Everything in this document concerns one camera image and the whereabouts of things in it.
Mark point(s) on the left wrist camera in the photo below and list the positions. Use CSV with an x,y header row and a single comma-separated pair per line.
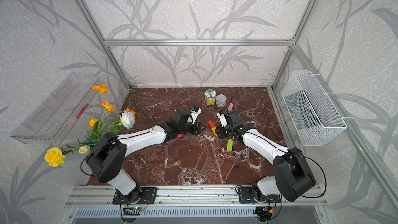
x,y
183,116

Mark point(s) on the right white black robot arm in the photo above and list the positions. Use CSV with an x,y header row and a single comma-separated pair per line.
x,y
292,177

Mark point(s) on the clear plastic wall shelf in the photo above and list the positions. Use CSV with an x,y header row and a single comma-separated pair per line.
x,y
52,121

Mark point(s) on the flower bouquet in glass vase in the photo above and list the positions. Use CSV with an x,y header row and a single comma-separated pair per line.
x,y
55,156

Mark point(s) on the pink small block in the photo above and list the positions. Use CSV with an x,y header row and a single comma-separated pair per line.
x,y
231,105

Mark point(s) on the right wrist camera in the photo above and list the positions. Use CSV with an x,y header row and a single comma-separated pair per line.
x,y
228,117

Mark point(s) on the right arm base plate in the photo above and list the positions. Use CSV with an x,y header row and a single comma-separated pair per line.
x,y
249,195

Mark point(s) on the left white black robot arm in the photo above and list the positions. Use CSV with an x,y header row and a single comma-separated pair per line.
x,y
107,157

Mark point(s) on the circuit board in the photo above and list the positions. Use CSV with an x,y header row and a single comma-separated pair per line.
x,y
263,211
133,210

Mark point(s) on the white wire basket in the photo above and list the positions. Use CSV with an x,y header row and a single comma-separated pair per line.
x,y
315,117

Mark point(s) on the yellow block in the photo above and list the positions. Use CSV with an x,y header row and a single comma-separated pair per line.
x,y
214,131

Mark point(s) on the silver tin can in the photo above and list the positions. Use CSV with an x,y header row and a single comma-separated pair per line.
x,y
221,101

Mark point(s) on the yellow green labelled tin can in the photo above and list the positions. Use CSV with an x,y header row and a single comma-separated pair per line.
x,y
210,96

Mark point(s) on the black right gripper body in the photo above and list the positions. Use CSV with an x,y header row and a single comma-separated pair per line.
x,y
224,131

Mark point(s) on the right circuit board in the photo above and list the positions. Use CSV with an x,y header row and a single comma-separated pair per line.
x,y
263,211

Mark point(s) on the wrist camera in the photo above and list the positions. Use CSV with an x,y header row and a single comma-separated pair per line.
x,y
183,116
228,117

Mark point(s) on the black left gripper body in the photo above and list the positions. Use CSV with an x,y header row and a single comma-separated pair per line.
x,y
189,128

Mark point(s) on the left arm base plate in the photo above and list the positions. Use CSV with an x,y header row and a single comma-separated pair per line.
x,y
140,195

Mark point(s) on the left circuit board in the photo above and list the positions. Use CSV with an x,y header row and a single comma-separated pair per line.
x,y
133,210

